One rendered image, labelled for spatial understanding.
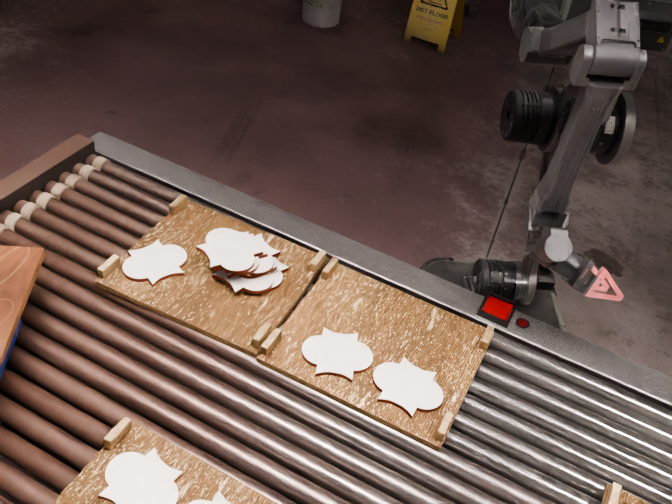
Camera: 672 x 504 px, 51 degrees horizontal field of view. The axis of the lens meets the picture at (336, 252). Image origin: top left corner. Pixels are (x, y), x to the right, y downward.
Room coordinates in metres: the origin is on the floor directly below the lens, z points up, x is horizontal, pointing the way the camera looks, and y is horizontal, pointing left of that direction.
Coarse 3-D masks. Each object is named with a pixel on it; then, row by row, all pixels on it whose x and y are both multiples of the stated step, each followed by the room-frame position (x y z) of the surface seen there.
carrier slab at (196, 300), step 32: (160, 224) 1.30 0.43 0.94; (192, 224) 1.32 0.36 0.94; (224, 224) 1.34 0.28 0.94; (128, 256) 1.17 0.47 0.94; (192, 256) 1.20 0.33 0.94; (288, 256) 1.26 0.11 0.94; (128, 288) 1.07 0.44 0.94; (160, 288) 1.09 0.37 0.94; (192, 288) 1.10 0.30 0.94; (224, 288) 1.12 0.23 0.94; (288, 288) 1.15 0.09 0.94; (192, 320) 1.01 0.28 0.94; (224, 320) 1.02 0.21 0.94; (256, 320) 1.04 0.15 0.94; (256, 352) 0.95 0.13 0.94
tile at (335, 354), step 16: (320, 336) 1.01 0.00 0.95; (336, 336) 1.02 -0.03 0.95; (352, 336) 1.02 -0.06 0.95; (304, 352) 0.96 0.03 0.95; (320, 352) 0.97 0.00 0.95; (336, 352) 0.97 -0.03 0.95; (352, 352) 0.98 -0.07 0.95; (368, 352) 0.99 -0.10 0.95; (320, 368) 0.93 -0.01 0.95; (336, 368) 0.93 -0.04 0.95; (352, 368) 0.94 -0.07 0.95; (368, 368) 0.95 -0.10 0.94
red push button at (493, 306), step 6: (492, 300) 1.22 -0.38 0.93; (498, 300) 1.23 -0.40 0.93; (486, 306) 1.20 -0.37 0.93; (492, 306) 1.20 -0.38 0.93; (498, 306) 1.21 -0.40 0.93; (504, 306) 1.21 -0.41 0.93; (510, 306) 1.21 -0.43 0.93; (492, 312) 1.18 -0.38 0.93; (498, 312) 1.19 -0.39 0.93; (504, 312) 1.19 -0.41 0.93; (504, 318) 1.17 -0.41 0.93
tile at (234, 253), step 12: (216, 240) 1.20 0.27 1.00; (228, 240) 1.20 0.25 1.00; (240, 240) 1.21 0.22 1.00; (204, 252) 1.16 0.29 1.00; (216, 252) 1.16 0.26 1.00; (228, 252) 1.16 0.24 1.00; (240, 252) 1.17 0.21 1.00; (252, 252) 1.18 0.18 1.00; (216, 264) 1.12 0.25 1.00; (228, 264) 1.12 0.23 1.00; (240, 264) 1.13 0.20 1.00; (252, 264) 1.14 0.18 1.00
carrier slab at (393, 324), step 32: (320, 288) 1.17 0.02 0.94; (352, 288) 1.18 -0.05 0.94; (384, 288) 1.20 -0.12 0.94; (288, 320) 1.05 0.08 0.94; (320, 320) 1.07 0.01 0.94; (352, 320) 1.08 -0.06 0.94; (384, 320) 1.10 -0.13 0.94; (416, 320) 1.11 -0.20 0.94; (448, 320) 1.13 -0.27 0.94; (288, 352) 0.96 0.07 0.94; (384, 352) 1.00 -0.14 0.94; (416, 352) 1.02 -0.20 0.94; (448, 352) 1.03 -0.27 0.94; (480, 352) 1.05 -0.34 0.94; (320, 384) 0.89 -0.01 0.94; (352, 384) 0.91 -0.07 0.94; (448, 384) 0.95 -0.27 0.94; (384, 416) 0.84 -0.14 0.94; (416, 416) 0.85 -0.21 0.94
